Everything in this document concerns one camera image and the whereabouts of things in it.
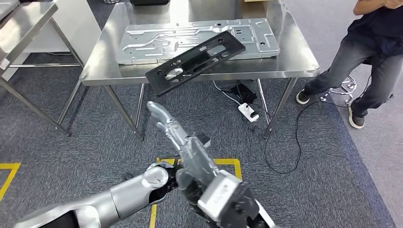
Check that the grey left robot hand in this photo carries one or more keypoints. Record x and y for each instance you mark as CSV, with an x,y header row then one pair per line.
x,y
195,160

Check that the long black plastic part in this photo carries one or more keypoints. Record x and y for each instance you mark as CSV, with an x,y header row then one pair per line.
x,y
233,47

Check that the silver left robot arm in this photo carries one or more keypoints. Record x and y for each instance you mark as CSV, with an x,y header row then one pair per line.
x,y
126,195

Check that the steel workbench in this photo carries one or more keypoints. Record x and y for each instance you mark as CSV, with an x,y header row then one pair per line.
x,y
283,59

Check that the white power strip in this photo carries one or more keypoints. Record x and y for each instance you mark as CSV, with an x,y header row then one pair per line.
x,y
247,111

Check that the black power adapter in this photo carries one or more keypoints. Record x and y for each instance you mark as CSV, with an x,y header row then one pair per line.
x,y
244,93

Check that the embossed grey metal panel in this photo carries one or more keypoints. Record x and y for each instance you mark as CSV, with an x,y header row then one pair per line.
x,y
151,44

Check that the person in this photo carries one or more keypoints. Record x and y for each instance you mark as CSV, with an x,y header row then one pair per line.
x,y
377,31

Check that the steel table frame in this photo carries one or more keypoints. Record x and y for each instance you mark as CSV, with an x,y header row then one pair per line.
x,y
25,28

